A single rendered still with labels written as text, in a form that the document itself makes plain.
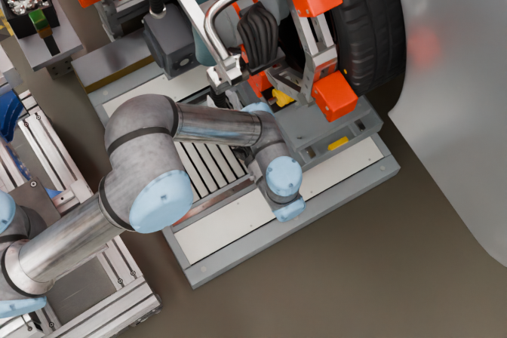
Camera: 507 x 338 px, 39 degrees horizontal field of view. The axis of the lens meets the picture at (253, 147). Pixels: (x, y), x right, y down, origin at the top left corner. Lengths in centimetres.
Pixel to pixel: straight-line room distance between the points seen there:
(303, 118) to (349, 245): 47
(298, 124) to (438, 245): 65
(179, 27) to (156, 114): 111
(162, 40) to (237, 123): 91
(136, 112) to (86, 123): 145
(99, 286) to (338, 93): 101
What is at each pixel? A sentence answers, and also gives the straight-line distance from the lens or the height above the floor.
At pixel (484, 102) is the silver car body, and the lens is 144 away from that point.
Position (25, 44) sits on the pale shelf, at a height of 45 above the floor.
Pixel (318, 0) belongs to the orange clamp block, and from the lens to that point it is 152.
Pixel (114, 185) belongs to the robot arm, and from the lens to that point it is 123.
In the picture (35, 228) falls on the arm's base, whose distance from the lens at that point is 165.
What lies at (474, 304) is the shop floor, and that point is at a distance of 256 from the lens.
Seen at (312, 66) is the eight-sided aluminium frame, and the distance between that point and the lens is 166.
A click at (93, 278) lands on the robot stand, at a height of 21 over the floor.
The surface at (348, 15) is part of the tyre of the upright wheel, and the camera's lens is 160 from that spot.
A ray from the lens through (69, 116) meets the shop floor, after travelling 271.
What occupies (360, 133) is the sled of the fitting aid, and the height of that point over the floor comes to 17.
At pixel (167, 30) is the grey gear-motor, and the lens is 234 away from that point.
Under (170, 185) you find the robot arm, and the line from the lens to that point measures 118.
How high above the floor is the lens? 241
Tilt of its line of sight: 69 degrees down
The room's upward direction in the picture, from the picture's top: 2 degrees clockwise
